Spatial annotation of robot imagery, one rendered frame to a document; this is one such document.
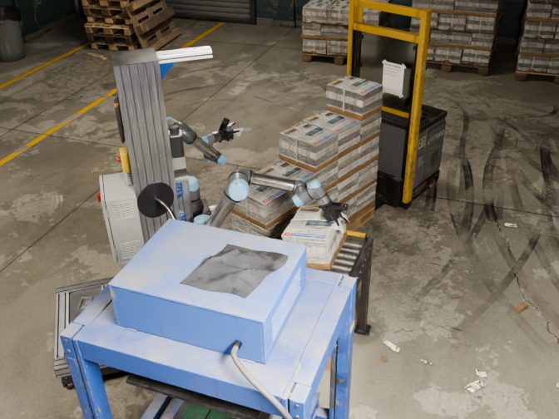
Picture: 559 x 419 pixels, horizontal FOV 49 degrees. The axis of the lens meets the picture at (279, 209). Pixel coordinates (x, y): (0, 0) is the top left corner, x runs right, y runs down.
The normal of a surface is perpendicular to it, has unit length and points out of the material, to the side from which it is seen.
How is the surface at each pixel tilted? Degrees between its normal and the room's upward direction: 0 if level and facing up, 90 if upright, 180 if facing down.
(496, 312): 0
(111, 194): 0
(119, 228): 90
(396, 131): 90
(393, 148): 90
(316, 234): 8
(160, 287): 0
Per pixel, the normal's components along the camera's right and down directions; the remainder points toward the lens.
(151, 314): -0.35, 0.51
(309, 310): -0.02, -0.84
